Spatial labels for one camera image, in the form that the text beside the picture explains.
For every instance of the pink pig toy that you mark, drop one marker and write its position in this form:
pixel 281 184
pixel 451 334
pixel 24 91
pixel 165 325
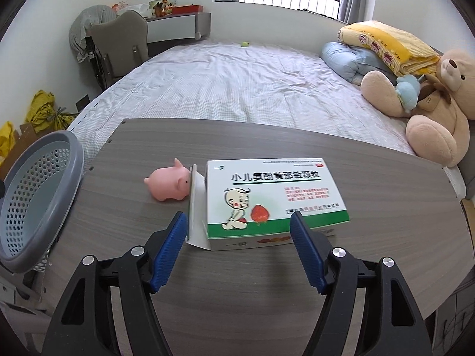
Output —
pixel 167 185

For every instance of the yellow plastic bag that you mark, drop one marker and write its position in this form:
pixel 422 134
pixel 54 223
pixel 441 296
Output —
pixel 39 107
pixel 5 139

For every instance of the white and green medicine box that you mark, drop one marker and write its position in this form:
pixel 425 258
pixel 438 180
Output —
pixel 267 193

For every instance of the brown cardboard box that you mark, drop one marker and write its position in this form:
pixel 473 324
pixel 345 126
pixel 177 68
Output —
pixel 22 133

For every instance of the grey upholstered chair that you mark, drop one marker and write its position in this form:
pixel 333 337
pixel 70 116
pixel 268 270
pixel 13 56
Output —
pixel 118 37

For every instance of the orange trinkets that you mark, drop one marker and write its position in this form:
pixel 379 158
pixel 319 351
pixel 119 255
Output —
pixel 119 6

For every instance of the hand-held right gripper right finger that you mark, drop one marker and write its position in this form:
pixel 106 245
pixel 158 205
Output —
pixel 308 256

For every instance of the beige teddy bear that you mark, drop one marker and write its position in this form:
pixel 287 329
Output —
pixel 434 133

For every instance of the white storage drawers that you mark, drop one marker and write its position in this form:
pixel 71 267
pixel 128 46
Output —
pixel 456 326

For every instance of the grey clothes on chair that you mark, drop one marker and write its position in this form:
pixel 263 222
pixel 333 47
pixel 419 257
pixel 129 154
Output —
pixel 83 26

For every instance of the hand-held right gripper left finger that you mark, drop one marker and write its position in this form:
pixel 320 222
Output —
pixel 169 256

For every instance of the bed with checked sheet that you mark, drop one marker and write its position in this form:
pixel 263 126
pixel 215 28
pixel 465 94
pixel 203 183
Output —
pixel 230 81

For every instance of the grey wall desk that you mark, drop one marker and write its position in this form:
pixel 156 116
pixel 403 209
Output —
pixel 174 22

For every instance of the colourful toy box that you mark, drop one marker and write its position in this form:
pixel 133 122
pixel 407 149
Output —
pixel 161 6

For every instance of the folded yellow blanket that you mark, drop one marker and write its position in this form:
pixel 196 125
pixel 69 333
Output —
pixel 386 40

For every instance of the blue pillow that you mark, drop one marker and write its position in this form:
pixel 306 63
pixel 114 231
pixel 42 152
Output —
pixel 345 61

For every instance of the grey perforated plastic basket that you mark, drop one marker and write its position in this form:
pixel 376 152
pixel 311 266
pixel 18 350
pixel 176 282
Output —
pixel 22 200

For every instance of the yellow bag with green print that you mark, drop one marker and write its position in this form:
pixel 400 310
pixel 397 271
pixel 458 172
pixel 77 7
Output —
pixel 65 120

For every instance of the small blue plush toy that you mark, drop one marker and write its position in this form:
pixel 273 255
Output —
pixel 408 91

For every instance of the red box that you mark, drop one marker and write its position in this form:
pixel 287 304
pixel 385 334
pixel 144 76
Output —
pixel 187 9

